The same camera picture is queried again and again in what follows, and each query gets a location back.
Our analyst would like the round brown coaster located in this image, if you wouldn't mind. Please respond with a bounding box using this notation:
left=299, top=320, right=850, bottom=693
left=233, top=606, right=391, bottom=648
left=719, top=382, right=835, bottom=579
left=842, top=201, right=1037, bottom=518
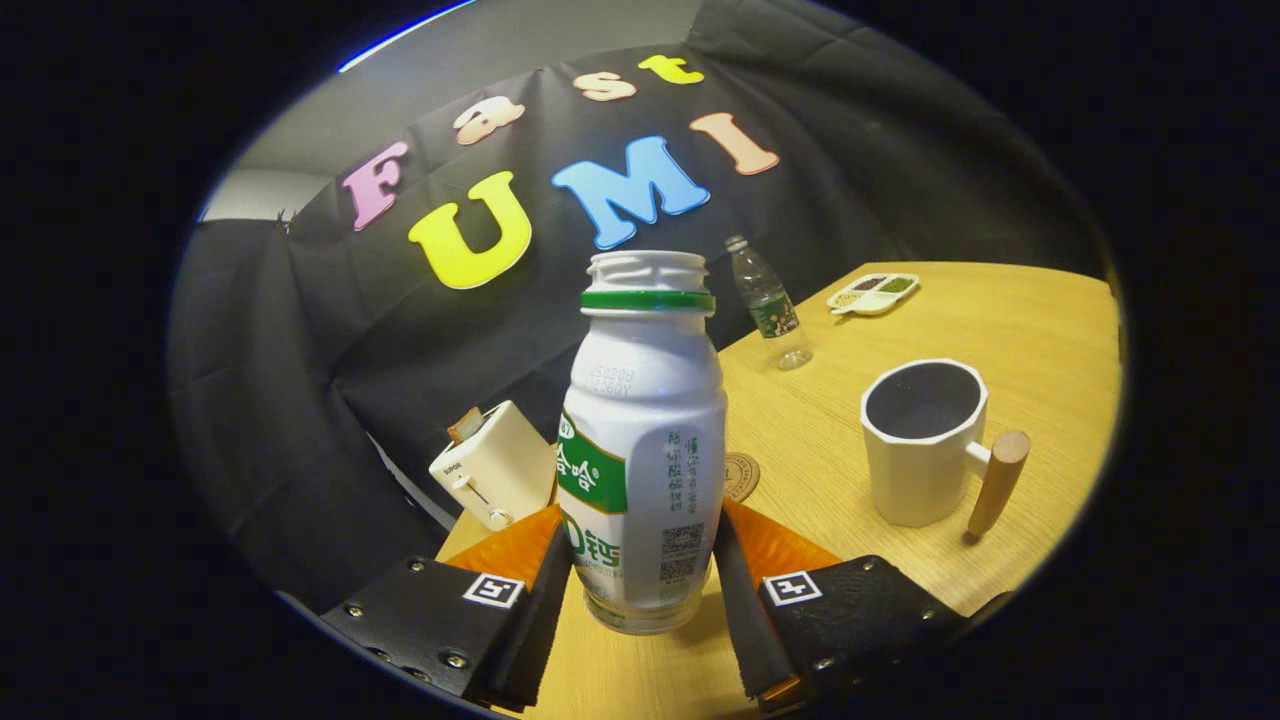
left=722, top=452, right=761, bottom=503

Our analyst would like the white divided snack dish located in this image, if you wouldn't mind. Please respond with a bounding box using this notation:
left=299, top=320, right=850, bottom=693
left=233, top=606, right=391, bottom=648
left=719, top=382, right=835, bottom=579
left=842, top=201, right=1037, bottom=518
left=826, top=272, right=921, bottom=318

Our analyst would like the clear plastic water bottle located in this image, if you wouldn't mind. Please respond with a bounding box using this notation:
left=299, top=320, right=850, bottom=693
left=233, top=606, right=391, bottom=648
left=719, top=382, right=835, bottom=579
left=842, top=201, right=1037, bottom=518
left=725, top=235, right=814, bottom=372

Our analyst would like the cream toaster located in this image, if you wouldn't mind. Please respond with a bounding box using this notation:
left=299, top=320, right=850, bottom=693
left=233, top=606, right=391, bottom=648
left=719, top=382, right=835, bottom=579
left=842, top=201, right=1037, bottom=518
left=429, top=400, right=558, bottom=532

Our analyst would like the wooden table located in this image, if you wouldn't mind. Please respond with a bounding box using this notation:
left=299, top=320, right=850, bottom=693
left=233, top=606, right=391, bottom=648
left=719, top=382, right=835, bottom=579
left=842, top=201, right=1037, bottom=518
left=435, top=262, right=1123, bottom=720

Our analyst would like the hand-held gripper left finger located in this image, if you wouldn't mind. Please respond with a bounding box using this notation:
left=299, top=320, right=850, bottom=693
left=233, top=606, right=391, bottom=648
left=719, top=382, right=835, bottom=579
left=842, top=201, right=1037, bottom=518
left=320, top=503, right=574, bottom=713

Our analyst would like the white cup wooden handle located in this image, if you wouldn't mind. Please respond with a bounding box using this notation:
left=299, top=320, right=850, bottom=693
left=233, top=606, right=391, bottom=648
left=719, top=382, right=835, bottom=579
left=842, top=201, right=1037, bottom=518
left=861, top=358, right=1032, bottom=541

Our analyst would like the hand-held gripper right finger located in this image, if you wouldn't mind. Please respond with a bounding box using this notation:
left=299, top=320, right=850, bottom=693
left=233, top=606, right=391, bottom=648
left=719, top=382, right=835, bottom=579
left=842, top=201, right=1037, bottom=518
left=712, top=498, right=969, bottom=713

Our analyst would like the white juice bottle green label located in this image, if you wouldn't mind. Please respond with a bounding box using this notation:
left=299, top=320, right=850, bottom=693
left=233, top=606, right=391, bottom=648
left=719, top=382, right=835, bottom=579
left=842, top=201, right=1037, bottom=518
left=555, top=250, right=729, bottom=636

